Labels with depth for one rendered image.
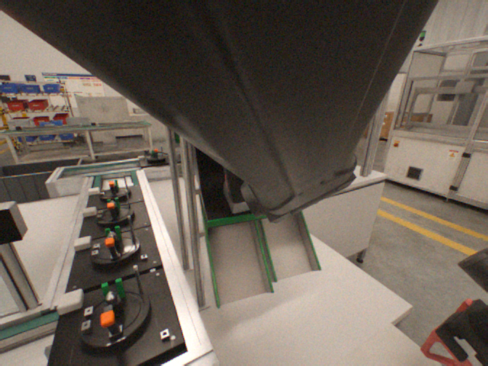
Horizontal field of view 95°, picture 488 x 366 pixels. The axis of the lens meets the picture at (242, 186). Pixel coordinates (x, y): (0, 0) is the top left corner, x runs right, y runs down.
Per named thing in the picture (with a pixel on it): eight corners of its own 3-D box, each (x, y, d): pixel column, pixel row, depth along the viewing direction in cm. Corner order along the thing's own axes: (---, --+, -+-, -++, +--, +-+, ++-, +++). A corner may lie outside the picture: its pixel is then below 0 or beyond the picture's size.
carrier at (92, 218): (152, 229, 87) (147, 200, 82) (78, 247, 76) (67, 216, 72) (145, 204, 107) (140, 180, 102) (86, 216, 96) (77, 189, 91)
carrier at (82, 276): (163, 269, 67) (157, 234, 62) (65, 301, 56) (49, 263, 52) (152, 229, 87) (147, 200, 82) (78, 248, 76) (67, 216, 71)
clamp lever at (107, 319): (121, 333, 44) (113, 320, 39) (110, 338, 44) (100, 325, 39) (120, 315, 47) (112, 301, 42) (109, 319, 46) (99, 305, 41)
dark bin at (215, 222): (266, 218, 49) (274, 196, 43) (207, 229, 45) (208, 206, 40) (234, 142, 66) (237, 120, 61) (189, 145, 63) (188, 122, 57)
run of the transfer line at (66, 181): (333, 155, 230) (335, 143, 225) (48, 202, 128) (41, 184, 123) (306, 147, 263) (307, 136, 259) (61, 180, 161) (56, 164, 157)
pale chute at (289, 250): (313, 271, 61) (322, 270, 57) (269, 282, 58) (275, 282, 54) (284, 179, 71) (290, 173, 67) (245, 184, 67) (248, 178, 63)
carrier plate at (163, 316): (186, 348, 46) (185, 341, 45) (38, 422, 36) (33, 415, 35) (164, 272, 66) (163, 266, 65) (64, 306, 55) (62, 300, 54)
